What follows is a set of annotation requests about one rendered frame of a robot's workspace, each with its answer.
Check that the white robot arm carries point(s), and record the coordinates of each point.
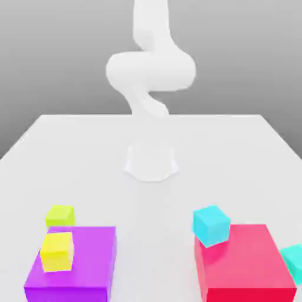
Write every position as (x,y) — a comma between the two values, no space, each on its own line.
(151,70)

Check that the small cyan cube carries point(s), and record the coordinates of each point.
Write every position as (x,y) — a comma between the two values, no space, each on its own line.
(210,226)

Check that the small lime green cube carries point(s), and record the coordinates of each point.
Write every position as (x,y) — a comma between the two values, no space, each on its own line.
(60,216)

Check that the small yellow cube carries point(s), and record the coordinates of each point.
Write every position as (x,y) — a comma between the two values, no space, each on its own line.
(57,252)

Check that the small turquoise cube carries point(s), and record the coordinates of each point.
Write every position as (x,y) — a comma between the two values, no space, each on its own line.
(293,259)

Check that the large purple box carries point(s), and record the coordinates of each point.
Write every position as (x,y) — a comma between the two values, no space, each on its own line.
(89,264)

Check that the large red box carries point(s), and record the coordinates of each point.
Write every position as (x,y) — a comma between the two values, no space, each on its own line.
(245,264)

